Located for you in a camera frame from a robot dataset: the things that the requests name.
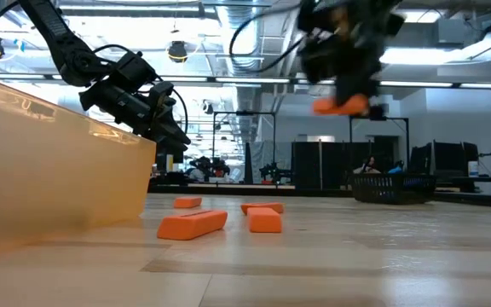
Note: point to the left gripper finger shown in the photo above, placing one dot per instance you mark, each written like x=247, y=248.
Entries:
x=169, y=143
x=175, y=128

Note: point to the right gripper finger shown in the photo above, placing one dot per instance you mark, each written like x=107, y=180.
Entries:
x=367, y=91
x=347, y=91

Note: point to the orange eraser block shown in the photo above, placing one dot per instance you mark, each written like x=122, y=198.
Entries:
x=187, y=202
x=339, y=107
x=267, y=206
x=264, y=221
x=192, y=224

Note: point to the black mesh basket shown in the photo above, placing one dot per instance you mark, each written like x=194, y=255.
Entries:
x=365, y=192

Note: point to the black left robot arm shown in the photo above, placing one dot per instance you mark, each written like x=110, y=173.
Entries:
x=53, y=30

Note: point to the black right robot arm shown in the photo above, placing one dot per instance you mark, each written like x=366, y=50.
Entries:
x=382, y=17

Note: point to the black monitor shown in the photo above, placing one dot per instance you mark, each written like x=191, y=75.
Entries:
x=179, y=160

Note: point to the person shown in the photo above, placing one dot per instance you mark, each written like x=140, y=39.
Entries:
x=196, y=174
x=369, y=164

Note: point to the overhead light bar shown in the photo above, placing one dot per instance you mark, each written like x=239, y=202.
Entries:
x=237, y=80

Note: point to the black partition panel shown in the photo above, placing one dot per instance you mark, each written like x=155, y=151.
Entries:
x=309, y=166

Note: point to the grey cover sheet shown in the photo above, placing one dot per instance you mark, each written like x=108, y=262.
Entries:
x=267, y=153

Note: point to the orange translucent plastic bin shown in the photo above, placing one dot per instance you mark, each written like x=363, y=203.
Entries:
x=58, y=179

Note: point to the black background equipment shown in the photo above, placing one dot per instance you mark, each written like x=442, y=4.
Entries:
x=446, y=155

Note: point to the grey ceiling unit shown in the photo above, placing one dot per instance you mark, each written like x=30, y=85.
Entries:
x=452, y=32

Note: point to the white bottle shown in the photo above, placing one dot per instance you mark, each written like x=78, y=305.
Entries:
x=473, y=169

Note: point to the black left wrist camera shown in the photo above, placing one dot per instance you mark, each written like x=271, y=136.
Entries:
x=162, y=96

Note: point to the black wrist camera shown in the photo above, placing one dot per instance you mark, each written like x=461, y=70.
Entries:
x=162, y=96
x=320, y=15

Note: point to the black rig frame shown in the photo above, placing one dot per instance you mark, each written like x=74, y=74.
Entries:
x=396, y=119
x=245, y=113

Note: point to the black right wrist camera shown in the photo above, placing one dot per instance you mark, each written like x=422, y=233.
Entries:
x=320, y=15

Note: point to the silver ceiling duct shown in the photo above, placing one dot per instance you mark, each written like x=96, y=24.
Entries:
x=245, y=42

